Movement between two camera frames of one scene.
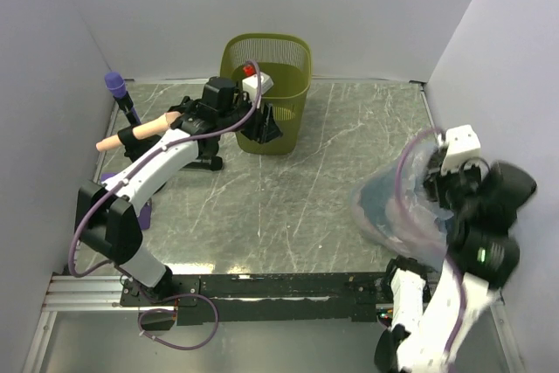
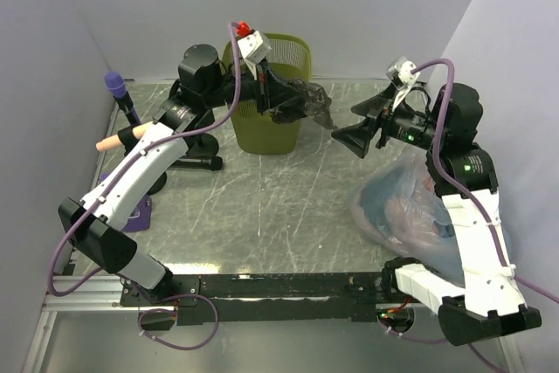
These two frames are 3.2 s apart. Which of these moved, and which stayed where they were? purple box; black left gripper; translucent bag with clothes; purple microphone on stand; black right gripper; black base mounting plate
Moved: black left gripper; black right gripper
Stayed: black base mounting plate; purple microphone on stand; translucent bag with clothes; purple box
